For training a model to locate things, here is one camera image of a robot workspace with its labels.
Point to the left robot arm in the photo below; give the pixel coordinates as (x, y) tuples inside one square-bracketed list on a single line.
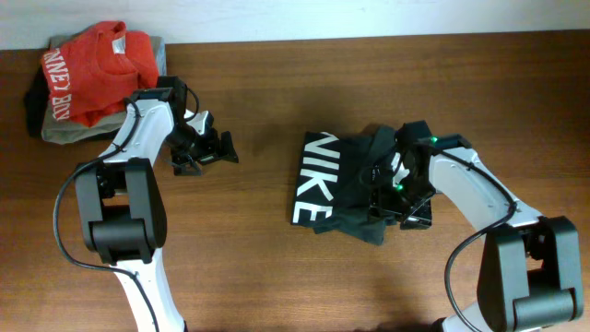
[(123, 218)]

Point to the olive grey folded garment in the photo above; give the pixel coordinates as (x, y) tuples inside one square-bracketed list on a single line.
[(62, 133)]

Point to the red folded t-shirt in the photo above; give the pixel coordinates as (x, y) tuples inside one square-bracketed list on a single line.
[(89, 76)]

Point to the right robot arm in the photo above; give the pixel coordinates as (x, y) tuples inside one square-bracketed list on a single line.
[(530, 276)]

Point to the black folded garment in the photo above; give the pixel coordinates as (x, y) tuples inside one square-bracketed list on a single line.
[(35, 102)]

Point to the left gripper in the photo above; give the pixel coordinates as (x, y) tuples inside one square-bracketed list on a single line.
[(208, 149)]

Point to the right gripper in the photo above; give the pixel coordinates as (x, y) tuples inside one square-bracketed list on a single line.
[(418, 218)]

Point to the dark green t-shirt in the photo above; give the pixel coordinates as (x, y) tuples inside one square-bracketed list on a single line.
[(332, 190)]

